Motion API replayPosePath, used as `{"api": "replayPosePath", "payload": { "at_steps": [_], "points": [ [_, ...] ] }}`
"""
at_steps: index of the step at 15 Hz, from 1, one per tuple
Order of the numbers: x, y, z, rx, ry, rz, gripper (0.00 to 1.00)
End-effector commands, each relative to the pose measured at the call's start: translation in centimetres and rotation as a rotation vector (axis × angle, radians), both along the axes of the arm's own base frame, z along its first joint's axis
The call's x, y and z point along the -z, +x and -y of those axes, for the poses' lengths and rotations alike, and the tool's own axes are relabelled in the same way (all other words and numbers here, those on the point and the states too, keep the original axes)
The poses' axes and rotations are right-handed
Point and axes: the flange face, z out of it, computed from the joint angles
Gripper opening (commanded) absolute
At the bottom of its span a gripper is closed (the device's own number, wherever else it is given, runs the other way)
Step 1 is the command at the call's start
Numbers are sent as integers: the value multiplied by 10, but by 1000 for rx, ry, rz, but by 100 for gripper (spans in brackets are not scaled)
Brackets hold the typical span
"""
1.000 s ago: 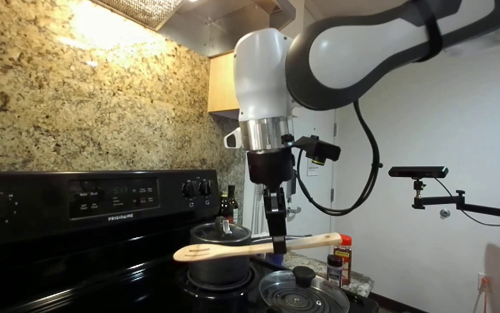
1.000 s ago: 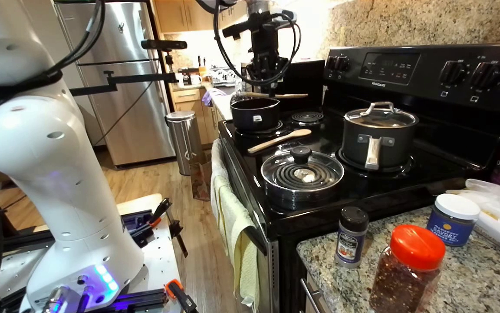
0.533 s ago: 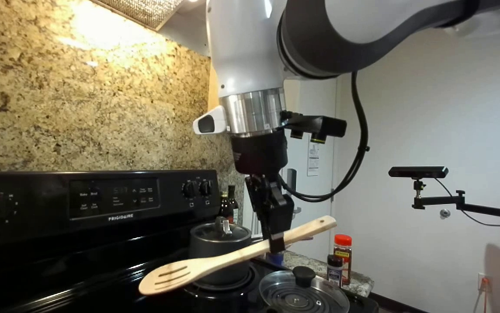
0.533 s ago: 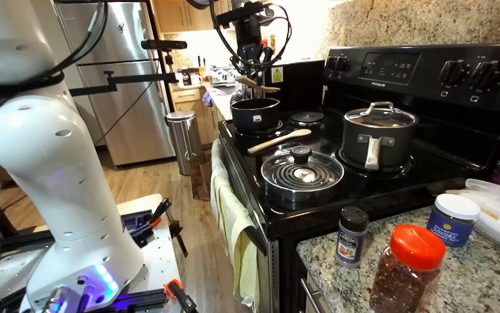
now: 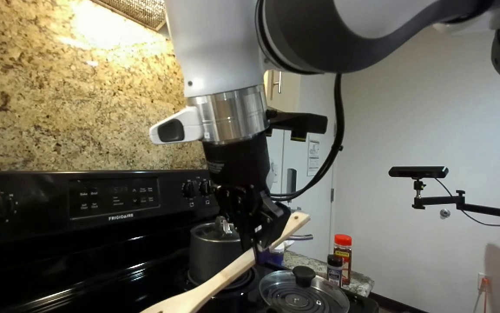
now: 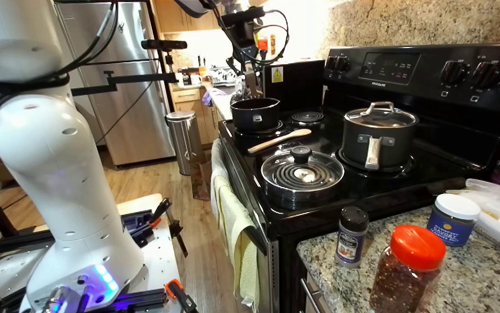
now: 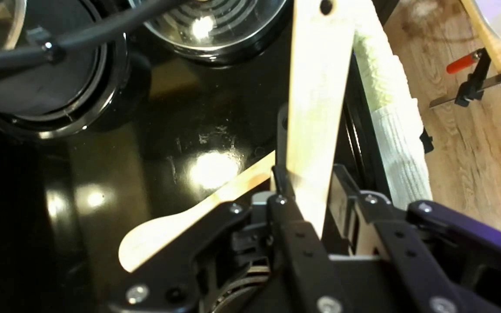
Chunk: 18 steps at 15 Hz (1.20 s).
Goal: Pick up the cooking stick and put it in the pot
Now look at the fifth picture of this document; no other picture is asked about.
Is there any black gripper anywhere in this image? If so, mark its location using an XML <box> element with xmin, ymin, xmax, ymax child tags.
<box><xmin>201</xmin><ymin>134</ymin><xmax>293</xmax><ymax>254</ymax></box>

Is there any wooden spatula with hole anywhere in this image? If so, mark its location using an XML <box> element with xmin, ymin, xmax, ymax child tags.
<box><xmin>139</xmin><ymin>211</ymin><xmax>313</xmax><ymax>313</ymax></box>

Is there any dark grey cooking pot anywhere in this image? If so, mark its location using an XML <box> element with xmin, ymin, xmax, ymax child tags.
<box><xmin>188</xmin><ymin>221</ymin><xmax>254</xmax><ymax>287</ymax></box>

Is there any white door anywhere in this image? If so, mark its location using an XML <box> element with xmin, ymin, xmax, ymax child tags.
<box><xmin>269</xmin><ymin>72</ymin><xmax>340</xmax><ymax>265</ymax></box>

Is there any glass pan lid black knob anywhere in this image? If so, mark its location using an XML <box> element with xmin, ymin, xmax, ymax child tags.
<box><xmin>257</xmin><ymin>265</ymin><xmax>353</xmax><ymax>313</ymax></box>

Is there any black-lid small spice jar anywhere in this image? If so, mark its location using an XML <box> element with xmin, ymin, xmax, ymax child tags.
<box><xmin>325</xmin><ymin>254</ymin><xmax>346</xmax><ymax>287</ymax></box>

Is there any red-lid spice jar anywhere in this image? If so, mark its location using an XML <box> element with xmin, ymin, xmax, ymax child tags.
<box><xmin>332</xmin><ymin>233</ymin><xmax>354</xmax><ymax>287</ymax></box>

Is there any black electric stove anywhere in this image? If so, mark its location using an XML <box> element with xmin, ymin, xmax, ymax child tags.
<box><xmin>0</xmin><ymin>169</ymin><xmax>373</xmax><ymax>313</ymax></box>

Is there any glass pot lid steel handle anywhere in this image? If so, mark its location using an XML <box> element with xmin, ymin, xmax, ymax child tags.
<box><xmin>189</xmin><ymin>214</ymin><xmax>247</xmax><ymax>244</ymax></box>

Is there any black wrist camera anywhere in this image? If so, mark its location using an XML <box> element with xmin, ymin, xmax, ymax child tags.
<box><xmin>262</xmin><ymin>108</ymin><xmax>330</xmax><ymax>145</ymax></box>

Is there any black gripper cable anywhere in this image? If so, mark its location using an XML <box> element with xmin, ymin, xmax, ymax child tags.
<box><xmin>271</xmin><ymin>72</ymin><xmax>346</xmax><ymax>204</ymax></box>

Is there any black stereo camera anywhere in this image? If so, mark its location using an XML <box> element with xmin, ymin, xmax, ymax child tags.
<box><xmin>387</xmin><ymin>165</ymin><xmax>451</xmax><ymax>181</ymax></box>

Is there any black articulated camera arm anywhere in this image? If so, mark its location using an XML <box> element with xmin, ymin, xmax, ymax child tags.
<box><xmin>410</xmin><ymin>178</ymin><xmax>500</xmax><ymax>223</ymax></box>

